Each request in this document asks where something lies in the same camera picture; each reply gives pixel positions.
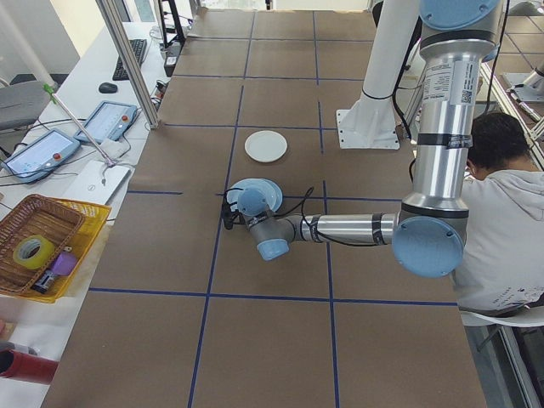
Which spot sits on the plain white matte plate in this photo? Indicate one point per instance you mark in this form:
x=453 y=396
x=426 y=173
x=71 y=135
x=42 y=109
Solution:
x=266 y=146

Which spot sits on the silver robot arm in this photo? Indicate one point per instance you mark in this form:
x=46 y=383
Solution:
x=442 y=149
x=534 y=75

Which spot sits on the light blue smooth plate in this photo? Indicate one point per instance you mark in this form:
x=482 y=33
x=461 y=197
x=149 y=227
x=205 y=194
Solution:
x=279 y=196

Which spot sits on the white crumpled cloth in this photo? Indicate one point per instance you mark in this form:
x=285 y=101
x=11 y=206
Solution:
x=114 y=149

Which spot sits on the yellow plastic basket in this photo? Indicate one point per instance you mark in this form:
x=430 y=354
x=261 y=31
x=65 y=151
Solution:
x=95 y=221

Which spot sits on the silver laptop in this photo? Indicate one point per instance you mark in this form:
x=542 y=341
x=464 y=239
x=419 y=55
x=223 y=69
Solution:
x=95 y=185

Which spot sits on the blue grey teach pendant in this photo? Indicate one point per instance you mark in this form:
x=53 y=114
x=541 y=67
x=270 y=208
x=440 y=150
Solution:
x=40 y=155
x=108 y=121

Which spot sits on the purple small box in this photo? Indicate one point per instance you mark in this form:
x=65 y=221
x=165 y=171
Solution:
x=64 y=263

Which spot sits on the metal rod with green tape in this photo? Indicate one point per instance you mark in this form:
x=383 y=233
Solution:
x=81 y=127

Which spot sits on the black computer mouse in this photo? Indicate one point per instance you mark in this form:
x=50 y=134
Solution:
x=108 y=87

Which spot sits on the black keyboard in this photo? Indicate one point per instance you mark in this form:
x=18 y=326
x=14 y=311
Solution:
x=131 y=59

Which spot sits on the brown wicker basket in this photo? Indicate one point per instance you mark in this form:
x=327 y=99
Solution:
x=42 y=221

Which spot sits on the white desk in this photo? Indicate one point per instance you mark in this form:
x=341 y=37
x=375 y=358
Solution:
x=85 y=85

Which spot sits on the black and white small device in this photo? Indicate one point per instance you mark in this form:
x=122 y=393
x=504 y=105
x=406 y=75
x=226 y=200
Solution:
x=43 y=281

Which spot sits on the yellowish tape roll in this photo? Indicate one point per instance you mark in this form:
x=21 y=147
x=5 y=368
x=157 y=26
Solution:
x=25 y=259

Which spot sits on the grey office chair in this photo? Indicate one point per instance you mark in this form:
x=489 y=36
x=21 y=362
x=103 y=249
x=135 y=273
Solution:
x=21 y=102

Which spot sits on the red cylinder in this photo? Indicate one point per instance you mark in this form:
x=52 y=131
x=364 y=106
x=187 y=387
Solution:
x=30 y=366

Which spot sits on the person in grey hoodie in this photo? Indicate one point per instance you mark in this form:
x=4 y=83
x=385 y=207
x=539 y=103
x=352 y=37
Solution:
x=501 y=221

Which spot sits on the aluminium profile post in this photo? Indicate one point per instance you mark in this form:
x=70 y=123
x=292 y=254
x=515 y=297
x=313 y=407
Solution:
x=132 y=64

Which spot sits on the black stand frame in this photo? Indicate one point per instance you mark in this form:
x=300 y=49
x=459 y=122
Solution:
x=170 y=25

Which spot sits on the white pedestal column with base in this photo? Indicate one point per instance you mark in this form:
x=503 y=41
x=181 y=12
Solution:
x=376 y=64

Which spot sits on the white square base plate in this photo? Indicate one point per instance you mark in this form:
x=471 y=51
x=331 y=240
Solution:
x=520 y=91

